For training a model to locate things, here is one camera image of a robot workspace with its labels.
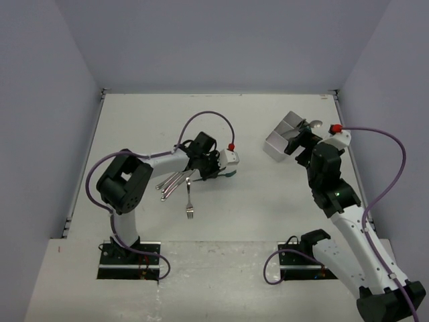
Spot ornate silver teaspoon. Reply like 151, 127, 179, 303
308, 120, 323, 129

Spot white three-compartment container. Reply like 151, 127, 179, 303
262, 111, 304, 162

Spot teal plastic fork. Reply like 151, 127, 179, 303
193, 170, 237, 182

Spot silver fork curved handle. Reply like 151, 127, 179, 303
186, 177, 194, 219

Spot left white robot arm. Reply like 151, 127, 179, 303
96, 132, 222, 264

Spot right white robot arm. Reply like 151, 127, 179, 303
284, 124, 426, 321

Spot silver knife bundle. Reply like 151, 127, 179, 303
156, 170, 195, 202

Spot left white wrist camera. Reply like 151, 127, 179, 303
219, 149, 239, 168

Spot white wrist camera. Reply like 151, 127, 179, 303
322, 124, 351, 150
219, 149, 239, 168

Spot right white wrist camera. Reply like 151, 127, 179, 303
322, 124, 351, 150

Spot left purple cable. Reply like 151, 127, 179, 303
86, 110, 237, 281

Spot purple cable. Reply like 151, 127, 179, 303
86, 110, 237, 281
263, 124, 420, 322

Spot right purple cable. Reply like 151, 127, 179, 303
263, 124, 420, 322

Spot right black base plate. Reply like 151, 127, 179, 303
278, 252, 337, 281

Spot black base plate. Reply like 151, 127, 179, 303
97, 241, 160, 281
278, 252, 337, 281

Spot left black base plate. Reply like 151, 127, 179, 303
97, 241, 160, 281

